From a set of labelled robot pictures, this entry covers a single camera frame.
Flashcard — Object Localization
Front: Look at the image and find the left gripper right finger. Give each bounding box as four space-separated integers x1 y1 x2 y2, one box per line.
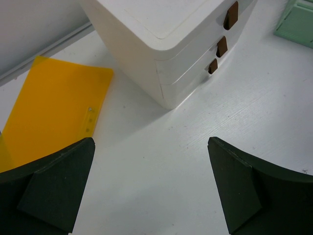
208 137 313 235

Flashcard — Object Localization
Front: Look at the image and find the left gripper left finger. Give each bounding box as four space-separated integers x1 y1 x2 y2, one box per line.
0 137 95 235

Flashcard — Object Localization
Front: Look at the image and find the yellow folder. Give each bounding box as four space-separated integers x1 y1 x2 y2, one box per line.
0 56 113 172

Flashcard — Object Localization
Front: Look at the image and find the white drawer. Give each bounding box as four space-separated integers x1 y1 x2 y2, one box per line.
160 50 232 110
156 0 257 63
156 22 244 85

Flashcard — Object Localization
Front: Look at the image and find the white three-drawer organizer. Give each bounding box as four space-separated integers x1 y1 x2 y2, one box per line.
79 0 259 110

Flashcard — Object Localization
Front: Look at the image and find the green file rack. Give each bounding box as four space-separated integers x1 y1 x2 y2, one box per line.
273 0 313 48

